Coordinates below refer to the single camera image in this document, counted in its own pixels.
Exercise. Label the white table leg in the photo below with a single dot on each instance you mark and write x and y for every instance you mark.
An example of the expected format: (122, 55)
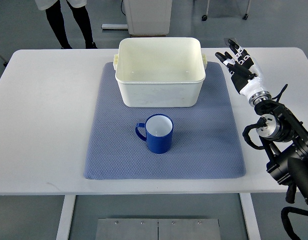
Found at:
(66, 217)
(249, 216)

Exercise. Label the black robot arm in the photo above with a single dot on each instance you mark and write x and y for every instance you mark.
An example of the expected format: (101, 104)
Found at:
(285, 142)

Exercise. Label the blue mug white inside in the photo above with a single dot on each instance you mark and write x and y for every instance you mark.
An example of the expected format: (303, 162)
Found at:
(157, 132)

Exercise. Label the left white table leg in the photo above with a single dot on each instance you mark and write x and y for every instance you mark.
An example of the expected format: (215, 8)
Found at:
(66, 217)

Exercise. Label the rolling chair base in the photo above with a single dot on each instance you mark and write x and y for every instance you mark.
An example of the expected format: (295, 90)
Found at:
(226, 8)

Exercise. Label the white pedestal cabinet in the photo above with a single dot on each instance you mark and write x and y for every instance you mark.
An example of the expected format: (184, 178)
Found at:
(144, 17)

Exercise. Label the grey floor outlet plate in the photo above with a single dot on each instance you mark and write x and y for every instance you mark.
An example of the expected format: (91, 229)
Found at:
(227, 40)

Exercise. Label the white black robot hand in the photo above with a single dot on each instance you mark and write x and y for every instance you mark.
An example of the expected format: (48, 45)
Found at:
(246, 74)

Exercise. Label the cream plastic box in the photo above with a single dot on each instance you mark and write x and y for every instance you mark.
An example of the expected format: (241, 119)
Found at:
(160, 72)

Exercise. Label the right white table leg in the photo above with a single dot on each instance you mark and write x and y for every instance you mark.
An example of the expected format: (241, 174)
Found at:
(249, 216)

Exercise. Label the metal floor plate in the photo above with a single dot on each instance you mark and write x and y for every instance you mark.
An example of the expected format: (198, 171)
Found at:
(157, 229)

